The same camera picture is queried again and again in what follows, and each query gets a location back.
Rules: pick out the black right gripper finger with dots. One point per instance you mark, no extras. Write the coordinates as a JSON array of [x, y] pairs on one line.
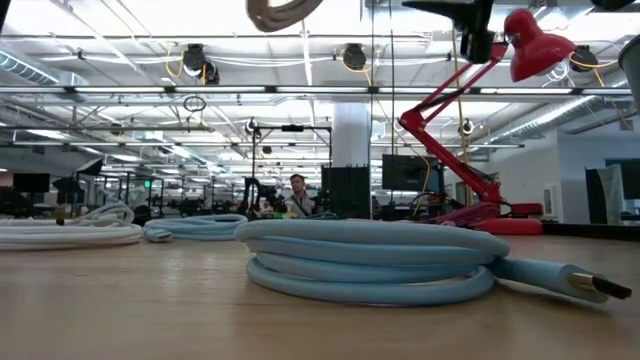
[[477, 47], [465, 12]]

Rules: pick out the red desk lamp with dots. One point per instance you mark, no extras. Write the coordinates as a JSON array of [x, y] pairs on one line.
[[535, 50]]

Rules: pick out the black background monitor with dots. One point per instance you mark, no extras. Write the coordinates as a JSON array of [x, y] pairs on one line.
[[405, 172]]

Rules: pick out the black cabinet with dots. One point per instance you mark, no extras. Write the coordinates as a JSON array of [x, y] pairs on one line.
[[345, 192]]

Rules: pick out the person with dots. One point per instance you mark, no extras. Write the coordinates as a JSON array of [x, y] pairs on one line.
[[300, 200]]

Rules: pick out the black background rig frame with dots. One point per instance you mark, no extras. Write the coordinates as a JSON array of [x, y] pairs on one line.
[[292, 128]]

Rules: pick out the black aluminium table frame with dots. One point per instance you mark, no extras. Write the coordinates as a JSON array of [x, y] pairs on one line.
[[590, 231]]

